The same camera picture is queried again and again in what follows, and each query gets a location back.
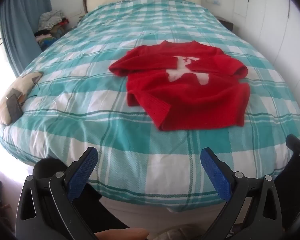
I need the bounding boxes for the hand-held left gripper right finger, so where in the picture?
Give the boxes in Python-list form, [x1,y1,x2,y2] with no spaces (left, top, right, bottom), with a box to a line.
[199,147,283,240]

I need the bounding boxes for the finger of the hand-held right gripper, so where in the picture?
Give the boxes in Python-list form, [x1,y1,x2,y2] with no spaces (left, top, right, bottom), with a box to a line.
[286,134,300,158]

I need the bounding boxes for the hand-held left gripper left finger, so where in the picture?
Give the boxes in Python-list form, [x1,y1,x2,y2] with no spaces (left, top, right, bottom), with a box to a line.
[15,146,100,240]

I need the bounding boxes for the red sweater with white figure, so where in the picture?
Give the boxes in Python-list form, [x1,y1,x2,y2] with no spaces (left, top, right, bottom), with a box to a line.
[108,40,251,132]

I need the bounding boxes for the pile of clothes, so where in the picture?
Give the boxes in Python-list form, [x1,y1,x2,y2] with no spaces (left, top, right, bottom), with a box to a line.
[34,10,70,52]

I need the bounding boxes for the person's left hand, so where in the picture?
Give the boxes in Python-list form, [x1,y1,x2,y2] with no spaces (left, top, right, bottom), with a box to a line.
[94,227,150,240]

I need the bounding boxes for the person's dark trousers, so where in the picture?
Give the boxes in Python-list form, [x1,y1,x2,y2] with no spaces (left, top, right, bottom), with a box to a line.
[32,157,132,240]

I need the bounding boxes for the bed with teal checked cover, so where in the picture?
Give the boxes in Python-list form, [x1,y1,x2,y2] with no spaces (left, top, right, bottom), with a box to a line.
[0,0,300,213]

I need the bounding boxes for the black remote control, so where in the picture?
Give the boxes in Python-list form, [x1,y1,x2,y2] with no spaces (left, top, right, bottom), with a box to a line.
[5,94,23,119]

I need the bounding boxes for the beige patterned pillow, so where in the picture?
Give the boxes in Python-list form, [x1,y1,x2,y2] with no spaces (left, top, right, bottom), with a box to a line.
[0,71,44,125]

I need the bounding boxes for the white wardrobe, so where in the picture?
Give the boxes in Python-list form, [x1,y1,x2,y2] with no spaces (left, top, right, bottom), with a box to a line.
[232,0,300,105]

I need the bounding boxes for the silver phone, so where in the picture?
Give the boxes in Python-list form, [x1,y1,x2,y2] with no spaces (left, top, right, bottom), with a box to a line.
[9,88,24,99]

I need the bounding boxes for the dark nightstand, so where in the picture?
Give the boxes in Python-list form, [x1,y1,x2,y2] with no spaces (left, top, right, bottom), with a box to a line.
[216,16,234,32]

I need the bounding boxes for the blue curtain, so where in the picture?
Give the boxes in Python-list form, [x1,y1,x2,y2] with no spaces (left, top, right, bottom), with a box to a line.
[0,0,53,78]

